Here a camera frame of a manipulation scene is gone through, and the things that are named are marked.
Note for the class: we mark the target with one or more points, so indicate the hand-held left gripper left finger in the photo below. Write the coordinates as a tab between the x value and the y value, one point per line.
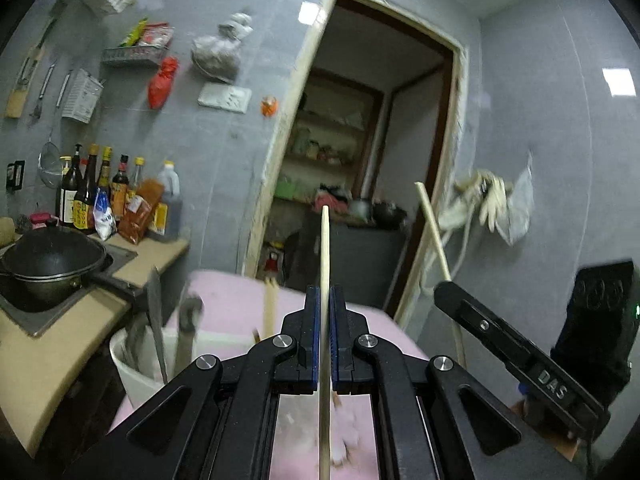
313	340

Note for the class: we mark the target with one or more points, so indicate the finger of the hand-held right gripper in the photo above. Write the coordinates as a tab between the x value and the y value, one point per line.
500	332

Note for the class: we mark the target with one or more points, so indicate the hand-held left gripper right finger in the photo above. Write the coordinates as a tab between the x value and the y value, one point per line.
336	340

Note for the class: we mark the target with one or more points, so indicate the metal spoon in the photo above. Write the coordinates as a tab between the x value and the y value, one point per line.
132	345
187	320

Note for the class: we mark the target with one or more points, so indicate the white plastic utensil holder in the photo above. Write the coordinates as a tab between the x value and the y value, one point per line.
145	390

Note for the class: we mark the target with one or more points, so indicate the grey metal cabinet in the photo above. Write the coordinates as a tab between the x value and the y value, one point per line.
370	260

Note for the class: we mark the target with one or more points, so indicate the red and yellow toy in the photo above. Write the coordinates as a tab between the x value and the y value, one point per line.
273	262

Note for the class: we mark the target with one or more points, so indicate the pink floral tablecloth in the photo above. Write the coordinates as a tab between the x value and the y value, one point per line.
225	305

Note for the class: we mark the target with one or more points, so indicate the clear plastic bag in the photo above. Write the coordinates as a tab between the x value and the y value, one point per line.
520	210

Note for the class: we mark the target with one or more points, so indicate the cream rubber gloves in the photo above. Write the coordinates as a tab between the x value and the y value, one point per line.
492	205

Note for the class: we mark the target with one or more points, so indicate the small metal pot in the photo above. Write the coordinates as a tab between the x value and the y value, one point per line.
359	210

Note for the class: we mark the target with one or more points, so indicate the red cloth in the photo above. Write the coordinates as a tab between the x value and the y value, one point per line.
332	202

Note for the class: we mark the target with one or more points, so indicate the black pot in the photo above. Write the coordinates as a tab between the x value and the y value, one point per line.
389	212

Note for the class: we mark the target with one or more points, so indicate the green box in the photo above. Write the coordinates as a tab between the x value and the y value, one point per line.
289	189

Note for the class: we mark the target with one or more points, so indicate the metal stove pipe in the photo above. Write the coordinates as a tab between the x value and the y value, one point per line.
372	170

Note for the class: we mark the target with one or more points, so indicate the large plastic jug yellow cap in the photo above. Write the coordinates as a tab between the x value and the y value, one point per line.
167	200

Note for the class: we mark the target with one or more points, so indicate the wooden shelf unit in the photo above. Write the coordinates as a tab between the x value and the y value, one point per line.
325	127

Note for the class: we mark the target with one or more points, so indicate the orange seasoning packet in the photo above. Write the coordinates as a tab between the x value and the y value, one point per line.
140	210

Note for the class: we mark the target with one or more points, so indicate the blue and white packet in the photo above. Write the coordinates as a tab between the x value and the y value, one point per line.
104	215

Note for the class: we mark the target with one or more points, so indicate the dark bottle red neck label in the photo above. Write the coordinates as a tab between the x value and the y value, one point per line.
120	185

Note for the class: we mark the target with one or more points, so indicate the dark bottle yellow cap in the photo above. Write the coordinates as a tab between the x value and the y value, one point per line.
105	170

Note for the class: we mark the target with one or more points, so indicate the tall dark sauce bottle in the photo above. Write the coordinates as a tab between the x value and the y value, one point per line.
89	190

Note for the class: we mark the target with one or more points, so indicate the beige kitchen counter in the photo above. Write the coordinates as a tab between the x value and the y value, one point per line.
45	375

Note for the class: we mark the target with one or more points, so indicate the black wok with lid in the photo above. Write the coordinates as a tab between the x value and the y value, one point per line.
50	260

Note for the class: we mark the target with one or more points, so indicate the dark bottle black pump top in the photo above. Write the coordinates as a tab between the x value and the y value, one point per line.
70	195

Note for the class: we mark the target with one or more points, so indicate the steel gas stove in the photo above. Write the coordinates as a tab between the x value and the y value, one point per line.
30	317

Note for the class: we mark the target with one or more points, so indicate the red plastic bag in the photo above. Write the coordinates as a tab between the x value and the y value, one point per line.
162	82

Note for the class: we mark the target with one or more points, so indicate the grey plastic bag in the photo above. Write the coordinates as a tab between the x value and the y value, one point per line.
215	52

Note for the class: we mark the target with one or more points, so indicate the red and white packet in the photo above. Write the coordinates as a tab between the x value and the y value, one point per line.
159	35

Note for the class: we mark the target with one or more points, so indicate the green and yellow packet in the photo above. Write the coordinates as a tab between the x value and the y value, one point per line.
134	34

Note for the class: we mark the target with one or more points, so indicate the wooden door frame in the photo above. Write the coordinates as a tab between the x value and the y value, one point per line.
460	110

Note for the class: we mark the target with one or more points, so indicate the white switch panel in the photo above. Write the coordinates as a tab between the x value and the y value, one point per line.
224	97

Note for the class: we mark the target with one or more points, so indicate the small white wall basket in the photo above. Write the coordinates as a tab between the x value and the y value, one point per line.
81	95

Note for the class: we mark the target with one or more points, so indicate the black wall socket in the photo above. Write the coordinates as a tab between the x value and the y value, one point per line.
15	175

